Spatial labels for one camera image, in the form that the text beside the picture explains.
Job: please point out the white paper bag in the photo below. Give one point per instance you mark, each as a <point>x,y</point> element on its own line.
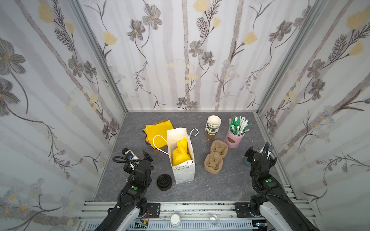
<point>184,172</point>

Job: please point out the brown cardboard napkin tray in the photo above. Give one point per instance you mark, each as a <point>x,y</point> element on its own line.
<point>165,148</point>

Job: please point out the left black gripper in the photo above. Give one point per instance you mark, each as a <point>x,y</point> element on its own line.
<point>146,157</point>

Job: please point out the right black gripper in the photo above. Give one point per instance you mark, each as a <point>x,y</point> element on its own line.
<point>250,154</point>

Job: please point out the stack of black lids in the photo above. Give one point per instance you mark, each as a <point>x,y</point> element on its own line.
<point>164,182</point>

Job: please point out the bundle of wrapped straws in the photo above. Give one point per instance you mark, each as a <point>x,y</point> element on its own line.
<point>239,125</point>

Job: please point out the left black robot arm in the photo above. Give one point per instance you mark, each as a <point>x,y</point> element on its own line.
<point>131,202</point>

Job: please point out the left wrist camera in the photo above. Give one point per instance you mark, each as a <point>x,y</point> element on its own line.
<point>131,156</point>

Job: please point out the yellow napkin stack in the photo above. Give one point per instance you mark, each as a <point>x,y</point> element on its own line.
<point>157,133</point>

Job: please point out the brown pulp cup carrier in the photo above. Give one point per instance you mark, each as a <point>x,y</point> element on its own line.
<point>214,160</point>

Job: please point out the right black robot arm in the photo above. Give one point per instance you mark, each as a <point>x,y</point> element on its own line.
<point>271,200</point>

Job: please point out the single yellow napkin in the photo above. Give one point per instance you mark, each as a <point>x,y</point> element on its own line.
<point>180,154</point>

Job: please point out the stack of paper cups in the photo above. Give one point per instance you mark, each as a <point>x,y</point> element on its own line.
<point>212,126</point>

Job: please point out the amber spice bottle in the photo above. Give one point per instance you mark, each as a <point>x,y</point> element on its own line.
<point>125,150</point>

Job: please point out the teal ceramic cup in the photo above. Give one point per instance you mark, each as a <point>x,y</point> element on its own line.
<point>246,162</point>

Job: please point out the pink straw holder cup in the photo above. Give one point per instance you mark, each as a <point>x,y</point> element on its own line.
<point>232,140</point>

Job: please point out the aluminium mounting rail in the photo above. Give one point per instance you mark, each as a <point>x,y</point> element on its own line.
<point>194,216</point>

